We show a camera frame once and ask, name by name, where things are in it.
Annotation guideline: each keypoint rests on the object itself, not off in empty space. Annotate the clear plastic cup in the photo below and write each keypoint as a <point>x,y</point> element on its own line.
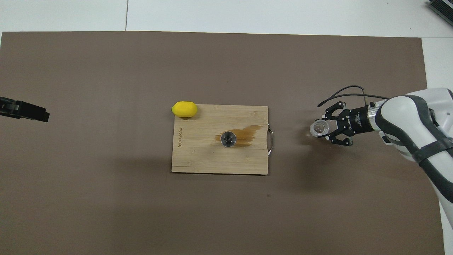
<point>319,128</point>

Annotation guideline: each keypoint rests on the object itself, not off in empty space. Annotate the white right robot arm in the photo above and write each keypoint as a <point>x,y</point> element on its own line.
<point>407,120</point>

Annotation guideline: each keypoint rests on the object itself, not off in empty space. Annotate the brown table mat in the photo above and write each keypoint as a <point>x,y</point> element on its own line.
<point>106,198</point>

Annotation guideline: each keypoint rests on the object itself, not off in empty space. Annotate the yellow lemon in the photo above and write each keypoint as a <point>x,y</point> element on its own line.
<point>184,109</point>

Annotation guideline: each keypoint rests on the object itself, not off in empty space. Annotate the grey ribbed device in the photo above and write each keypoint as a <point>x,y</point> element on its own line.
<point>442,9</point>

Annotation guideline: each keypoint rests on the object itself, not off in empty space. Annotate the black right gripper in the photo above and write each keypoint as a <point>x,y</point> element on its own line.
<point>355,122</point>

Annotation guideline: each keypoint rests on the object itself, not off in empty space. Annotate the wooden cutting board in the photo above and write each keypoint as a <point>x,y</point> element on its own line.
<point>198,156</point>

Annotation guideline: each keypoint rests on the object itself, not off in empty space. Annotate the steel double jigger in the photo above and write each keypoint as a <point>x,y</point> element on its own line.
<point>228,139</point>

